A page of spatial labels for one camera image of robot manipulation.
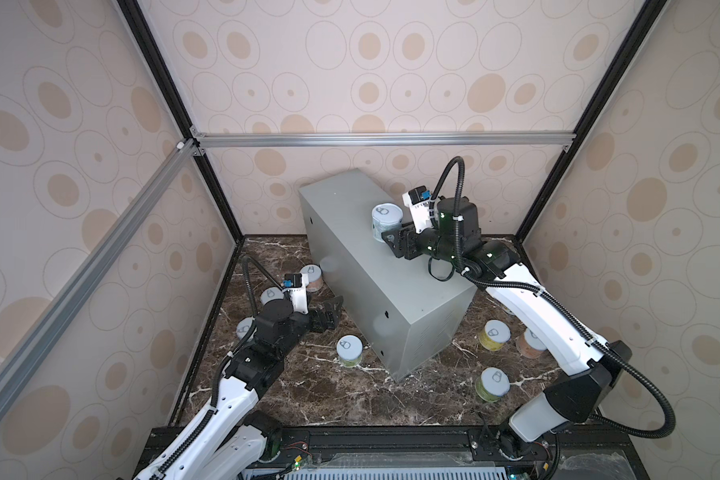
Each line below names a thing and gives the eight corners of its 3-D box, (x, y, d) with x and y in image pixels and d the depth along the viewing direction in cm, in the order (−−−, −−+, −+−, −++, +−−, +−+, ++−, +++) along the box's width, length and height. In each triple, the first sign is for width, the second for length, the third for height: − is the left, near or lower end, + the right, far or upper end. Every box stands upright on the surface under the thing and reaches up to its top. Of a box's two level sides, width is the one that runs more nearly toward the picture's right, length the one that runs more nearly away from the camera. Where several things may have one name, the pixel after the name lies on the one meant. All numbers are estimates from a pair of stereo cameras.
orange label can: (301, 292, 105) (298, 282, 101) (304, 275, 110) (301, 264, 106) (321, 292, 105) (319, 282, 101) (323, 274, 110) (321, 264, 106)
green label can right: (478, 402, 82) (485, 396, 78) (472, 375, 87) (478, 367, 82) (505, 402, 82) (514, 396, 78) (498, 375, 87) (505, 367, 82)
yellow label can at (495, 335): (482, 350, 92) (488, 341, 87) (476, 328, 97) (482, 319, 92) (507, 350, 92) (514, 341, 87) (500, 328, 97) (507, 319, 92)
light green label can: (337, 367, 88) (335, 359, 84) (338, 343, 93) (337, 334, 89) (362, 367, 88) (362, 359, 84) (362, 343, 93) (362, 334, 89)
